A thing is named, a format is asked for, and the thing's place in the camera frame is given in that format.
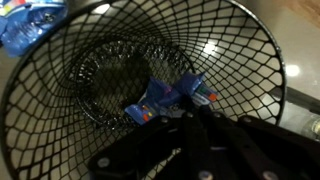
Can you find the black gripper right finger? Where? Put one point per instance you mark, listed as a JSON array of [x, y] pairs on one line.
[[259, 150]]

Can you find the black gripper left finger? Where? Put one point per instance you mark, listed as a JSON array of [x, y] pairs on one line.
[[159, 145]]

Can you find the blue snack packet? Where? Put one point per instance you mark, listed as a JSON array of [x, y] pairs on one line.
[[161, 99], [23, 22]]

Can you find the black wire mesh bin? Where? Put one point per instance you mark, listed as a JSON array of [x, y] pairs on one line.
[[66, 98]]

